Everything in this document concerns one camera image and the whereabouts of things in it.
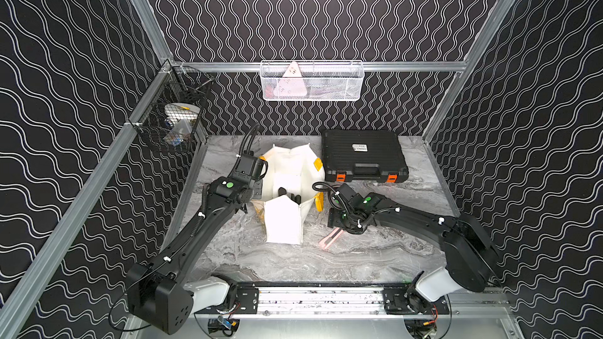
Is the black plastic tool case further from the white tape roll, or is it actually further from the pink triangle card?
the white tape roll

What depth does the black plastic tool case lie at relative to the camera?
1.01 m

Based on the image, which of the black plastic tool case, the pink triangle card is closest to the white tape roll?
the pink triangle card
